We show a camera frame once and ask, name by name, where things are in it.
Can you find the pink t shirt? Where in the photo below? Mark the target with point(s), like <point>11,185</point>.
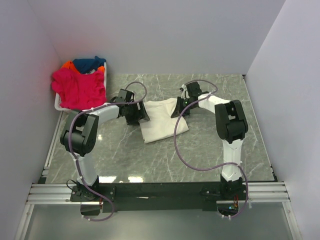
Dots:
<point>82,95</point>

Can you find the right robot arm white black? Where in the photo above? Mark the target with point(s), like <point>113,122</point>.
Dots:
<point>231,127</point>

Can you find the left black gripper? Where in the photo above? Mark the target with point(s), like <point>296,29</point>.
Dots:
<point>140,114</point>

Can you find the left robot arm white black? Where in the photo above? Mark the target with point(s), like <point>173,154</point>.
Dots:
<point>79,134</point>

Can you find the white laundry basket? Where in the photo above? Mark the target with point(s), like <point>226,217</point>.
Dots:
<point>62,106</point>

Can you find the blue t shirt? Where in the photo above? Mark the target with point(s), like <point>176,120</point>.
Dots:
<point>86,65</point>

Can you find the white t shirt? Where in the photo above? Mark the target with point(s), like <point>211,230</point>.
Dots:
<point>161,125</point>

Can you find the orange t shirt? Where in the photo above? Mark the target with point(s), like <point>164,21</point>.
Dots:
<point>70,65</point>

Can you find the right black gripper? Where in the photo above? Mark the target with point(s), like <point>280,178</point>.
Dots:
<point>178,108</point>

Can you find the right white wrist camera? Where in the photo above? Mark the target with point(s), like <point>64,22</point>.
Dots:
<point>184,92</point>

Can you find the black base beam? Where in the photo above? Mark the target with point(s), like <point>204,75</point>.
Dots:
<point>143,196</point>

